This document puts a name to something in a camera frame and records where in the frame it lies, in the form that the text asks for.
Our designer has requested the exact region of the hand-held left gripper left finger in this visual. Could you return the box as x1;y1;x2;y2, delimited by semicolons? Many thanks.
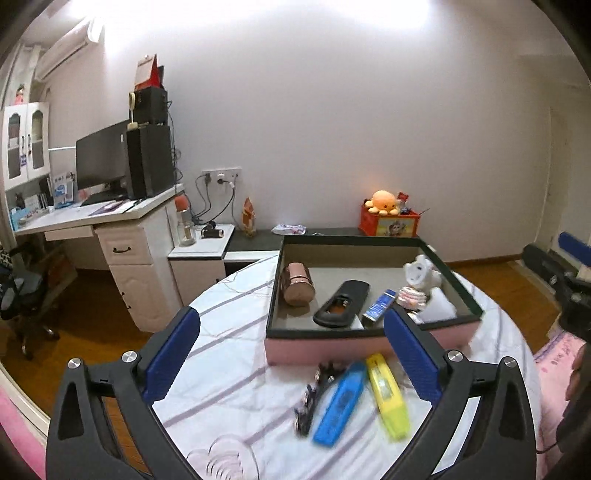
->
45;306;201;480

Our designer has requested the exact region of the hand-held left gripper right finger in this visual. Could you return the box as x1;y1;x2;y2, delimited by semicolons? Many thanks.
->
383;307;539;480

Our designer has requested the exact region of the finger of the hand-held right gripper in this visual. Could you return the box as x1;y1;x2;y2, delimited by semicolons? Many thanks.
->
522;244;575;297
557;231;591;269

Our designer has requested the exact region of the yellow highlighter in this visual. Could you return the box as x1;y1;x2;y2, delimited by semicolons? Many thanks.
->
365;353;412;439

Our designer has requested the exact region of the pastel building block donut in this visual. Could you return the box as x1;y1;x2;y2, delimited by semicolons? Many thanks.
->
396;285;430;311

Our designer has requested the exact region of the small blue box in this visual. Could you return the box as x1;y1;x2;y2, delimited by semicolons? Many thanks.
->
362;289;399;323

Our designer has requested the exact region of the blue rectangular case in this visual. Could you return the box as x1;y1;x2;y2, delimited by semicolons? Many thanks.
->
312;362;368;448

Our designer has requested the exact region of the white bear toy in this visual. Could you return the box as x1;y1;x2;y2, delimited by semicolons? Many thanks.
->
402;253;444;292

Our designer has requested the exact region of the pink box with dark rim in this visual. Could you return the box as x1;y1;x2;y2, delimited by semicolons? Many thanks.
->
264;234;483;367

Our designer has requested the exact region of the black remote control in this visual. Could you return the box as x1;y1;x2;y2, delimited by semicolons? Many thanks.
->
312;279;372;330

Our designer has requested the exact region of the black hair clip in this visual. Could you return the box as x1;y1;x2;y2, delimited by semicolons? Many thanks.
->
294;361;345;437

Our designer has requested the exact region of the rose gold cylinder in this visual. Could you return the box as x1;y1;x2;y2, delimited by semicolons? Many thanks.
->
280;261;316;308

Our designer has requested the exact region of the pink printed blanket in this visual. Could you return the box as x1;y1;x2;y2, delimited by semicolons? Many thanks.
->
531;330;579;408

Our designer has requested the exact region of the white nightstand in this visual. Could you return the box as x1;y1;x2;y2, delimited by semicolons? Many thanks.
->
167;223;236;308

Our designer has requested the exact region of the white desk with drawers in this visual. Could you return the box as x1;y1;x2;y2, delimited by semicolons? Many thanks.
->
13;182;186;334

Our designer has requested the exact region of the red printed storage box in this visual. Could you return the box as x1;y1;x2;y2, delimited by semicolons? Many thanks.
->
359;205;421;239

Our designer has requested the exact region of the clear bottle with orange cap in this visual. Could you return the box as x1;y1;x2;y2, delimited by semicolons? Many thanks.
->
174;193;197;247

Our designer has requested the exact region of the black topped low cabinet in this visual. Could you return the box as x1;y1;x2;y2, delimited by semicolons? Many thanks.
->
225;227;426;265

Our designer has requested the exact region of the orange octopus plush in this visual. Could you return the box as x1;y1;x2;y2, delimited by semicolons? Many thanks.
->
363;189;401;216

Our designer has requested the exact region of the black office chair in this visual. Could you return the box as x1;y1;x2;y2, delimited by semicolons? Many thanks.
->
0;244;62;361

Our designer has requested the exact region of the black computer tower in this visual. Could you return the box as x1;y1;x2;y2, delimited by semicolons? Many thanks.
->
125;124;177;199

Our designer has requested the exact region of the blue and white carton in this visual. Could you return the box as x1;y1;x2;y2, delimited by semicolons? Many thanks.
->
51;171;76;209

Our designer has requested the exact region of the black computer monitor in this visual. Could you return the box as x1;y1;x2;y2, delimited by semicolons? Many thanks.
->
75;119;133;193

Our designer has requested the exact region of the black speaker box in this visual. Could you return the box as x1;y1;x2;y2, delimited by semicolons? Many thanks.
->
133;87;170;126

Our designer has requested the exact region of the white glass door cabinet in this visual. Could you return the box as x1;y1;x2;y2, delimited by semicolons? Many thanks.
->
0;101;52;193

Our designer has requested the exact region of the red paper bag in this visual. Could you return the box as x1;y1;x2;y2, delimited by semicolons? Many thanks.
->
133;52;165;91

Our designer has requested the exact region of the white air conditioner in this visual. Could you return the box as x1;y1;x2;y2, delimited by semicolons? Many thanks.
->
34;20;105;79

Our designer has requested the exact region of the black power cable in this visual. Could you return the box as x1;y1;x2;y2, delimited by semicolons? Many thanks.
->
193;175;218;223

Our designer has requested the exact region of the white wall socket strip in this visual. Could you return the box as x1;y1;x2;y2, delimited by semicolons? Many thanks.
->
201;167;243;184

